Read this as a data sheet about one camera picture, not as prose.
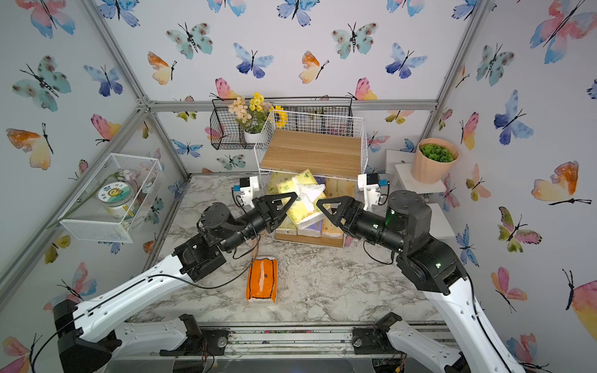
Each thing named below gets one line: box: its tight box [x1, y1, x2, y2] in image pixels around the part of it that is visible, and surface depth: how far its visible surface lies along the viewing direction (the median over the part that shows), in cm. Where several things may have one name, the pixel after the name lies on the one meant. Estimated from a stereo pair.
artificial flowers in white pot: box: [227, 91, 289, 143], surface depth 85 cm
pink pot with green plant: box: [411, 137, 460, 185], surface depth 82 cm
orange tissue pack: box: [246, 256, 278, 304], surface depth 81 cm
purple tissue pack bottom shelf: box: [296, 219, 323, 238], surface depth 97 cm
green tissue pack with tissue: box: [276, 168, 329, 231], surface depth 56 cm
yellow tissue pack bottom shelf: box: [321, 217, 345, 239], surface depth 95 cm
